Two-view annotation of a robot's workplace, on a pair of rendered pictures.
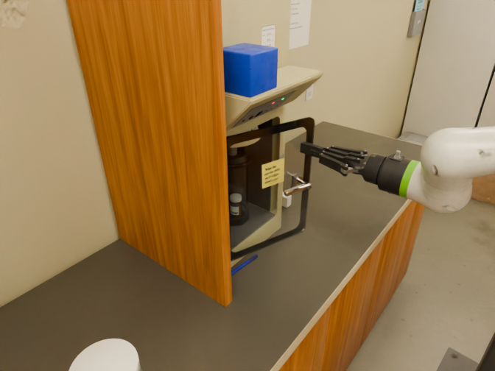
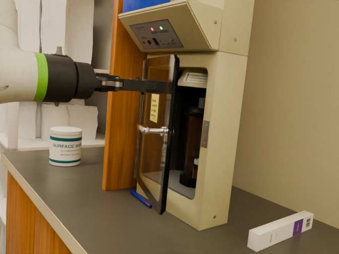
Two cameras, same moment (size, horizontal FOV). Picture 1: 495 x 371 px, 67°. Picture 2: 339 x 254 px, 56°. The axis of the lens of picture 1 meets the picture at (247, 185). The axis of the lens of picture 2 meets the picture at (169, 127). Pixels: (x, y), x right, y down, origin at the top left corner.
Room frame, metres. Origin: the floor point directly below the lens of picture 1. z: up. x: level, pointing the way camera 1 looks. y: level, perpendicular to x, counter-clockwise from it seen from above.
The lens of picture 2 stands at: (1.18, -0.92, 1.32)
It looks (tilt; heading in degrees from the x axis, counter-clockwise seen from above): 8 degrees down; 103
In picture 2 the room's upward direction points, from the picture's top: 5 degrees clockwise
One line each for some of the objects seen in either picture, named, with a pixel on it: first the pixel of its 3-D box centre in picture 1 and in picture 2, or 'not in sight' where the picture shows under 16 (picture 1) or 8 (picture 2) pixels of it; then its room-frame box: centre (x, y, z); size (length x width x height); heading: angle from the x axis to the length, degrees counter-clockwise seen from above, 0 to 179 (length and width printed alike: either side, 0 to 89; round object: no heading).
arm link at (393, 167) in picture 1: (394, 173); (56, 76); (0.81, -0.36, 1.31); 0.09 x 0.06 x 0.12; 141
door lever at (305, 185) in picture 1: (295, 186); (149, 128); (0.94, -0.14, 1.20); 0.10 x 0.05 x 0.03; 121
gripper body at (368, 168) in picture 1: (365, 165); (92, 81); (0.86, -0.30, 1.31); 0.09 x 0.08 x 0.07; 51
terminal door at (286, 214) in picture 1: (267, 191); (152, 128); (0.93, -0.06, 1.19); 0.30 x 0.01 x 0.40; 121
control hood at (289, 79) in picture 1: (271, 99); (163, 30); (0.93, -0.06, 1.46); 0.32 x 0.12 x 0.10; 141
